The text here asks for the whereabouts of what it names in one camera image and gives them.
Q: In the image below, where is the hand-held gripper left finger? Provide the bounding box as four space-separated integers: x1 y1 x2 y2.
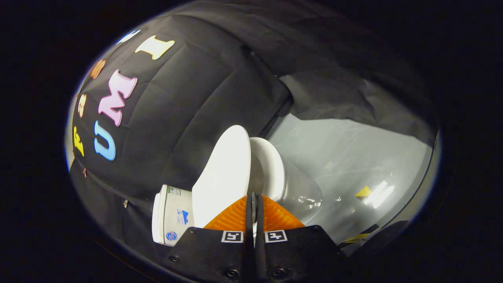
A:
164 192 254 283

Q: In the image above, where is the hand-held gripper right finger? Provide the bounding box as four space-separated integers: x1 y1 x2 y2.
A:
253 193 347 283

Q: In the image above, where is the white toilet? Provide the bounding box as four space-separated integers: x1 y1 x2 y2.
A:
152 156 323 246

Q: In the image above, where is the white toilet seat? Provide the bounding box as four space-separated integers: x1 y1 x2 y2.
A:
249 136 286 205

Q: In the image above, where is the yellow black striped floor tape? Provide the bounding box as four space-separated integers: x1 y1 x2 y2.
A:
339 224 381 246

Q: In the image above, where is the black backdrop cloth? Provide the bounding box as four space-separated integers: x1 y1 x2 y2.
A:
65 2 437 252

